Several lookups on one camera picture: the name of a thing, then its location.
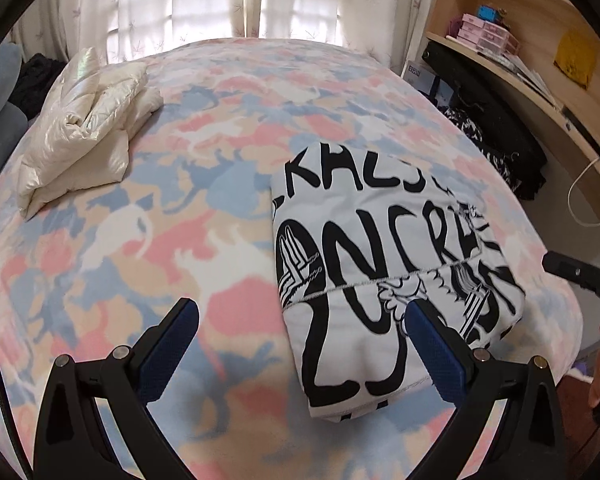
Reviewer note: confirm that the pink storage boxes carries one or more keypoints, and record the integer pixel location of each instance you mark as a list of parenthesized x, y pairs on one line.
[(477, 33)]

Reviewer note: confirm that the black clothing pile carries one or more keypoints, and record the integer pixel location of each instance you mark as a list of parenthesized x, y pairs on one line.
[(35, 79)]

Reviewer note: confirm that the pastel patterned bed blanket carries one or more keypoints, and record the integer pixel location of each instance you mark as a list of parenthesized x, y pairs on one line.
[(193, 219)]

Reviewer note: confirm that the wooden curved shelf desk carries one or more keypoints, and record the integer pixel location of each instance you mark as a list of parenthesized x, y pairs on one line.
[(563, 116)]

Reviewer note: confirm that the yellow paper bag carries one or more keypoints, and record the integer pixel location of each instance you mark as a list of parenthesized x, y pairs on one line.
[(576, 57)]

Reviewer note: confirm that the white patterned window curtain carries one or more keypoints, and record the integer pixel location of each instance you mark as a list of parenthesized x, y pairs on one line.
[(390, 31)]

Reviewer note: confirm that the cream puffer jacket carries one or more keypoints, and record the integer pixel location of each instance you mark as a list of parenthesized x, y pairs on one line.
[(81, 139)]

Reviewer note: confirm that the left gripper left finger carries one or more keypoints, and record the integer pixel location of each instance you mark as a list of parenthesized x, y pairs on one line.
[(71, 441)]

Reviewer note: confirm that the black white patterned cloth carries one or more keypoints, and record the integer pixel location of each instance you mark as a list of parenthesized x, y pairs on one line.
[(464, 95)]

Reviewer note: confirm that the white black graffiti print jacket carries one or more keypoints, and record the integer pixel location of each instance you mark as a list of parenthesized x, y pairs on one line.
[(358, 236)]

